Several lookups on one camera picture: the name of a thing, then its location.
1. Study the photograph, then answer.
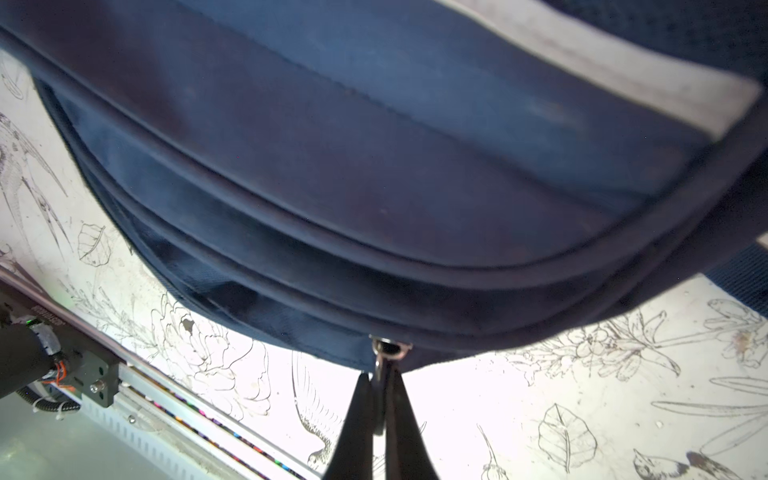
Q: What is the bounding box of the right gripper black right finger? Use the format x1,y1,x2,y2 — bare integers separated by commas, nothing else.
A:
384,367,438,480

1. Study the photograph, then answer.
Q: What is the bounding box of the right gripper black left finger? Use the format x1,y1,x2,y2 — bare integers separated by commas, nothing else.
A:
323,373,374,480

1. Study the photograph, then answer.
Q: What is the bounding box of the navy blue student backpack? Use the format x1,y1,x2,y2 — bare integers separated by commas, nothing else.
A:
1,1,767,370

